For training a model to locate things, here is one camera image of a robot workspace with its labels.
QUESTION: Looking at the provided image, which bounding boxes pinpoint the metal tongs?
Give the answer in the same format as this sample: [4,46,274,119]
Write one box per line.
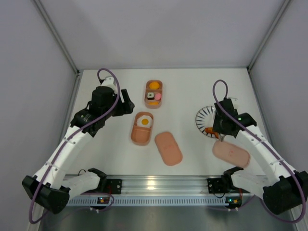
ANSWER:
[218,134,226,142]

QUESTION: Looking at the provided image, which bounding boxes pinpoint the striped round plate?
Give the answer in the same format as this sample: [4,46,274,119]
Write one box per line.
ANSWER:
[195,105,216,139]

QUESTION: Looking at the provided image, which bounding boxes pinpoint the white fried egg toy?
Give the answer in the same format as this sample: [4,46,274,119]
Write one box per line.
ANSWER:
[136,115,153,128]

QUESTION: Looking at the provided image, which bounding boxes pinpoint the black white sushi roll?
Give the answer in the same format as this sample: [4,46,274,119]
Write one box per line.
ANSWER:
[147,92,155,100]

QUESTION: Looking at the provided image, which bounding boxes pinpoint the pink toy sweet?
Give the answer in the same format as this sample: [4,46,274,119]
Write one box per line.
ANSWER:
[154,93,161,100]

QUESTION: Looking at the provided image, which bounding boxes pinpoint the orange round toy food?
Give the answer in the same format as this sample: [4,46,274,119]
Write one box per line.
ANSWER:
[149,81,160,90]

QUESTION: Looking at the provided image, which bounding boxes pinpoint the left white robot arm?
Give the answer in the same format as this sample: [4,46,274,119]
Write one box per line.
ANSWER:
[22,76,134,214]

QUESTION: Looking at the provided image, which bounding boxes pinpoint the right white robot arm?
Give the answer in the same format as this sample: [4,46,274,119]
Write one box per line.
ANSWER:
[212,98,308,215]

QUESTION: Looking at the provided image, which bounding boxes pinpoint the right pink box lid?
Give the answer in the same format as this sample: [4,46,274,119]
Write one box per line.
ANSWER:
[212,141,251,168]

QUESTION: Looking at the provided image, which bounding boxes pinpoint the pink box lid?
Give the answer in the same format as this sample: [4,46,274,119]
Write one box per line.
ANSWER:
[212,141,251,168]
[154,131,183,166]

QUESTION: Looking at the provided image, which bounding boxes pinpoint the near pink lunch box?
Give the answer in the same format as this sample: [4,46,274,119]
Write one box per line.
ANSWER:
[130,112,154,146]

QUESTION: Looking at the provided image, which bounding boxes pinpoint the pink lunch box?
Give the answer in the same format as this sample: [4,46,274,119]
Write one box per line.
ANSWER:
[130,112,154,146]
[144,80,163,109]

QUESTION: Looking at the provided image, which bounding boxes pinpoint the far pink lunch box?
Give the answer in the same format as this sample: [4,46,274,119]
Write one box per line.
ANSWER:
[144,80,163,109]

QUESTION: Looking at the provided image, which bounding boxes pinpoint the centre pink box lid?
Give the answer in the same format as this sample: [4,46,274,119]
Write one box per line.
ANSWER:
[154,131,183,166]

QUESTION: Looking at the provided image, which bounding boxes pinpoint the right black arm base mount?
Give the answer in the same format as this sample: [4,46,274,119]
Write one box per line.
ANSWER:
[207,178,229,194]

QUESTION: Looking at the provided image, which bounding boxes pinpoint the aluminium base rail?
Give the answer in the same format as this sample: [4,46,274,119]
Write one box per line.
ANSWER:
[64,175,265,196]

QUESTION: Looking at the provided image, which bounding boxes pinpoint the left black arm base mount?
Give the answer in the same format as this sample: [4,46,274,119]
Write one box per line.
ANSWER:
[83,179,122,195]

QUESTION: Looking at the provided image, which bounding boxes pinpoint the grey slotted cable duct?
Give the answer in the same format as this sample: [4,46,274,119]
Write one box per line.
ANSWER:
[67,195,229,206]

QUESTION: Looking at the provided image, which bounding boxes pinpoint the left aluminium frame post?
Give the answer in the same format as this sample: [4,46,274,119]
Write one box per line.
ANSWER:
[31,0,80,76]

